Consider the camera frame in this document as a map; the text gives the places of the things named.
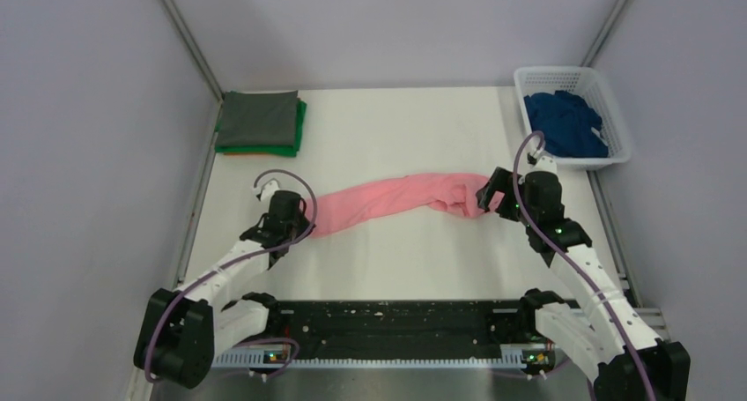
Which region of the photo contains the pink t shirt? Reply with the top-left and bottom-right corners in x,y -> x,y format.
305,173 -> 489,238

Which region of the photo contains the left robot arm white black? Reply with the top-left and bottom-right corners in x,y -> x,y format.
133,189 -> 311,389

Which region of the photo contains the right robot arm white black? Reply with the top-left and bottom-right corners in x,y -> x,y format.
476,167 -> 691,400

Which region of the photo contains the folded green t shirt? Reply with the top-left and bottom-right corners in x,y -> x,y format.
214,98 -> 307,158

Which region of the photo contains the blue t shirt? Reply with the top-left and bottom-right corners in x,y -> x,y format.
523,90 -> 610,159

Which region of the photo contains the white plastic basket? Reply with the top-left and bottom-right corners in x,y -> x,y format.
514,66 -> 632,170

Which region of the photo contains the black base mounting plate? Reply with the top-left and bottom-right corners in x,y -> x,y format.
258,301 -> 562,366

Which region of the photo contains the folded grey t shirt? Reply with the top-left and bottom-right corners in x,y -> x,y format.
216,91 -> 299,150

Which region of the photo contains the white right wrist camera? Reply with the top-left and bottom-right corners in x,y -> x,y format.
527,149 -> 558,175

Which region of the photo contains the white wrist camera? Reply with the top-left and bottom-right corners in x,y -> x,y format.
527,149 -> 558,175
253,179 -> 281,203

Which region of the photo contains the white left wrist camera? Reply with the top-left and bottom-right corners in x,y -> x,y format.
253,179 -> 281,203

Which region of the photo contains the white slotted cable duct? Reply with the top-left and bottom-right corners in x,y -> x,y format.
212,345 -> 557,369

